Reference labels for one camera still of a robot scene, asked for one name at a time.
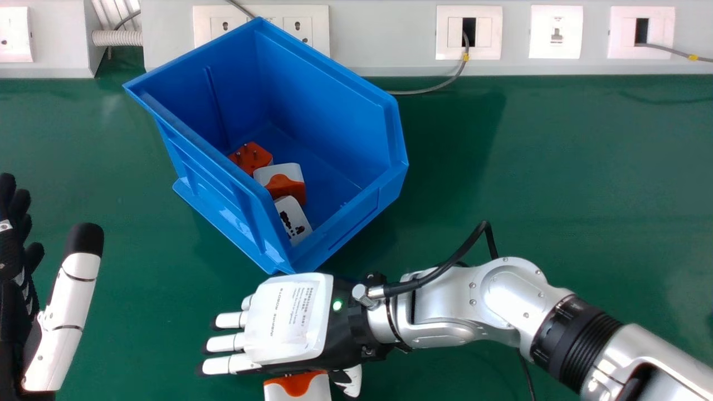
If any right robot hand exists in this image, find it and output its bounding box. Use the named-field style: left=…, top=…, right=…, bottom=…
left=196, top=272, right=394, bottom=399

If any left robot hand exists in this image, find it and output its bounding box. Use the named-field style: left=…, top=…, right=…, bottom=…
left=0, top=173, right=105, bottom=401

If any white and orange plug adapter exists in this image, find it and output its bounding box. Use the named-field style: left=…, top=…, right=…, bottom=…
left=263, top=370, right=333, bottom=401
left=274, top=195, right=314, bottom=247
left=253, top=163, right=307, bottom=206
left=227, top=141, right=274, bottom=177

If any blue plastic bin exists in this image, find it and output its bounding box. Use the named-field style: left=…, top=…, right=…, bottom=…
left=123, top=17, right=409, bottom=275

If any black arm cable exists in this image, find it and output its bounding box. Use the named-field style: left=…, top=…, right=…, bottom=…
left=383, top=220, right=536, bottom=401

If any white corrugated hose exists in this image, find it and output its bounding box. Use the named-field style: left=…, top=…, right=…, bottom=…
left=91, top=29, right=144, bottom=47

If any white wall socket plate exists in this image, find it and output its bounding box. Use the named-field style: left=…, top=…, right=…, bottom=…
left=436, top=5, right=504, bottom=61
left=529, top=5, right=584, bottom=60
left=607, top=6, right=676, bottom=60
left=0, top=7, right=34, bottom=63

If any grey wall cable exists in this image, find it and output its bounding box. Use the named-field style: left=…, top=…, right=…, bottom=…
left=635, top=42, right=713, bottom=63
left=386, top=31, right=471, bottom=96

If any white wall socket strip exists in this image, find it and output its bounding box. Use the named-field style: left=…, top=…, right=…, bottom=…
left=193, top=5, right=331, bottom=57

